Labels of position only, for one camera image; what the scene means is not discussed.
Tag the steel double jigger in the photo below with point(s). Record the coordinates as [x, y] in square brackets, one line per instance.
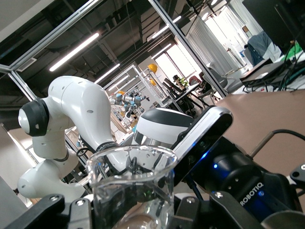
[286, 221]

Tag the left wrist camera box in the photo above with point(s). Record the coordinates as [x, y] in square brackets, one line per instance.
[205, 143]

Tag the aluminium frame profile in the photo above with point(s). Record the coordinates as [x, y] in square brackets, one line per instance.
[54, 31]
[186, 40]

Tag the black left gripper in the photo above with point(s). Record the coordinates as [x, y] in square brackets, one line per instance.
[238, 176]

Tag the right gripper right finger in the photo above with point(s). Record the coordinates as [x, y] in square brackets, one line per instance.
[214, 214]

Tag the blue-grey jacket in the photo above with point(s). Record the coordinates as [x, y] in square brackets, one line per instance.
[262, 47]

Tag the clear glass measuring beaker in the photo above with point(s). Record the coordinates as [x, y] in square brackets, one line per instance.
[133, 190]

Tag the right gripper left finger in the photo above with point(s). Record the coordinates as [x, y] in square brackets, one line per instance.
[47, 212]

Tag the long ceiling light tube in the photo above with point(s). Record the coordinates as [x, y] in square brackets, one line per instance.
[74, 52]

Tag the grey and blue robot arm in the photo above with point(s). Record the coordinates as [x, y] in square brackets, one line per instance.
[129, 99]

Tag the large black monitor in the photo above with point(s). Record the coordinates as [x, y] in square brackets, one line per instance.
[274, 19]

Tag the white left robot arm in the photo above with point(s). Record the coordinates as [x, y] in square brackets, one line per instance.
[78, 105]

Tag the brown table mat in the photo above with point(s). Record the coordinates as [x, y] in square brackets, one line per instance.
[262, 112]

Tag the yellow hard hat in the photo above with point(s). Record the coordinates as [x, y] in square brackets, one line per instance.
[153, 68]

